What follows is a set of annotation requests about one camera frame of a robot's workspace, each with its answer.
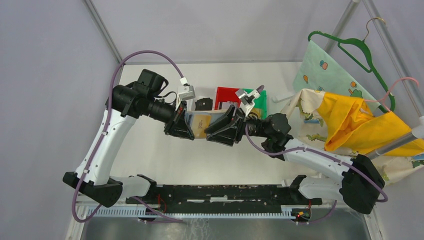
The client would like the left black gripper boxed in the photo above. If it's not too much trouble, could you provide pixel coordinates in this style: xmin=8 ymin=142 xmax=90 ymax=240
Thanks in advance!
xmin=142 ymin=95 xmax=195 ymax=140

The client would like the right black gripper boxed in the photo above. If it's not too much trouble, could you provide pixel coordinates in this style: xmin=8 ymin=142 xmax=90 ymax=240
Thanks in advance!
xmin=204 ymin=104 xmax=272 ymax=146

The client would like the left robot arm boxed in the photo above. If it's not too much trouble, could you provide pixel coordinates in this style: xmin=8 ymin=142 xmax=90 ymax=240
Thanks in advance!
xmin=62 ymin=69 xmax=196 ymax=208

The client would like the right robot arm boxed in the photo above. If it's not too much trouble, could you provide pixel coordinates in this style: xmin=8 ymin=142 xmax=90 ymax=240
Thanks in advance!
xmin=204 ymin=105 xmax=388 ymax=214

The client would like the black VIP cards stack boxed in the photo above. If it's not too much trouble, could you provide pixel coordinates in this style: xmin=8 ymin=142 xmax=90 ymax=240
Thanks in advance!
xmin=194 ymin=97 xmax=214 ymax=111

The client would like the gold cards stack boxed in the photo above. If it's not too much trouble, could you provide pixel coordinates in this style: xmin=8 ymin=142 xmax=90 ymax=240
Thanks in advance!
xmin=248 ymin=111 xmax=262 ymax=120

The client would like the red plastic bin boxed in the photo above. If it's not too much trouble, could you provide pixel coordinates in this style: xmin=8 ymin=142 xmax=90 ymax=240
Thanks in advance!
xmin=214 ymin=86 xmax=241 ymax=110

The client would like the green plastic bin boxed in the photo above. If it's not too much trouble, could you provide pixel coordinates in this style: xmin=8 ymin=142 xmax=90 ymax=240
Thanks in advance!
xmin=250 ymin=90 xmax=268 ymax=120

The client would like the white plastic bin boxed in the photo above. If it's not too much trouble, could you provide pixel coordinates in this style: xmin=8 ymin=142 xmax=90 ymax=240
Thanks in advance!
xmin=192 ymin=87 xmax=217 ymax=111

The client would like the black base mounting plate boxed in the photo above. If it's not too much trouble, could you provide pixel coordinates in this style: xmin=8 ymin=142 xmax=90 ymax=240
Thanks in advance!
xmin=140 ymin=184 xmax=323 ymax=214

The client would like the cream cartoon print cloth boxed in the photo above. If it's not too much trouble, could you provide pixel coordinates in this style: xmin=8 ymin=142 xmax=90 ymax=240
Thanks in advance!
xmin=281 ymin=89 xmax=424 ymax=185

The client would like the light green cartoon cloth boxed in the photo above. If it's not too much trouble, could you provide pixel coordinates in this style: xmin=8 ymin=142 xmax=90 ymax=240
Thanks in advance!
xmin=292 ymin=40 xmax=388 ymax=112

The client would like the yellow cloth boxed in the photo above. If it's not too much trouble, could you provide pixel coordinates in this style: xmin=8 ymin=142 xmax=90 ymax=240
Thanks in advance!
xmin=317 ymin=92 xmax=411 ymax=155

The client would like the green clothes hanger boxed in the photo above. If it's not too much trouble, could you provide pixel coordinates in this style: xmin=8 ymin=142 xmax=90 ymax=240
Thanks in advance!
xmin=307 ymin=31 xmax=396 ymax=114

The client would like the pink clothes hanger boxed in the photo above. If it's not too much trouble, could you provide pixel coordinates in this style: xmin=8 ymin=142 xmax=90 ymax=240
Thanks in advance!
xmin=362 ymin=76 xmax=421 ymax=114

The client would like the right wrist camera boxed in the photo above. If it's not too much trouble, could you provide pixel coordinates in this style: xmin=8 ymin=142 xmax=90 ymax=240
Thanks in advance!
xmin=235 ymin=88 xmax=260 ymax=117

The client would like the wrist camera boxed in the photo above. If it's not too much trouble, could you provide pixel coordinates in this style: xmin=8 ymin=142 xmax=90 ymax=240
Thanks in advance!
xmin=175 ymin=77 xmax=196 ymax=110
xmin=235 ymin=88 xmax=260 ymax=117

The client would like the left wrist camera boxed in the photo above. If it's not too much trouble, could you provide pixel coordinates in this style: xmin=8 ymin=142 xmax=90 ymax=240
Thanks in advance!
xmin=175 ymin=77 xmax=196 ymax=110

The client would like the aluminium rail frame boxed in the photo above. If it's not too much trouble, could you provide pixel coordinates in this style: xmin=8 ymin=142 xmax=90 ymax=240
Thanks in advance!
xmin=74 ymin=184 xmax=377 ymax=208

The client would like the white slotted cable duct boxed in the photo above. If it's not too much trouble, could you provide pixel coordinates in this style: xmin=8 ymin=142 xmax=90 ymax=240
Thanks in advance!
xmin=82 ymin=206 xmax=296 ymax=220

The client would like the metal clothes rail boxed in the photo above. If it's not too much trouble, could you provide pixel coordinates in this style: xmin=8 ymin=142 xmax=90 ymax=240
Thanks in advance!
xmin=365 ymin=116 xmax=424 ymax=160

